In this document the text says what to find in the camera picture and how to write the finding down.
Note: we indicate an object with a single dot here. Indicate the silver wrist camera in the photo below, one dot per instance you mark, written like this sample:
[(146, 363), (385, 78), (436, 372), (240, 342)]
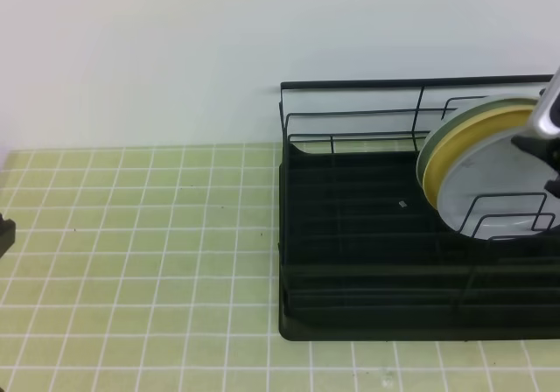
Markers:
[(543, 121)]

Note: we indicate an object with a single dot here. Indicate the black wire dish rack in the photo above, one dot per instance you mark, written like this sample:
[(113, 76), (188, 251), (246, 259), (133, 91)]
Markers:
[(516, 301)]

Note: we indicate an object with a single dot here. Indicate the yellow plate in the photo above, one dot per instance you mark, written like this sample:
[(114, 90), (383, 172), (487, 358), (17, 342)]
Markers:
[(465, 136)]

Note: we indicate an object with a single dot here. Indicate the pale green plate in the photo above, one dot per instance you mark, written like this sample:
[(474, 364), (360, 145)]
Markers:
[(469, 109)]

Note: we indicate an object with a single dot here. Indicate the grey round plate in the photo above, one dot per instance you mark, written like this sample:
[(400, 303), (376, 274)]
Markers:
[(496, 190)]

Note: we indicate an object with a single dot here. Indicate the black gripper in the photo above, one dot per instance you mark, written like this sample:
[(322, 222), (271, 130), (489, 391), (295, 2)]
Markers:
[(545, 150)]

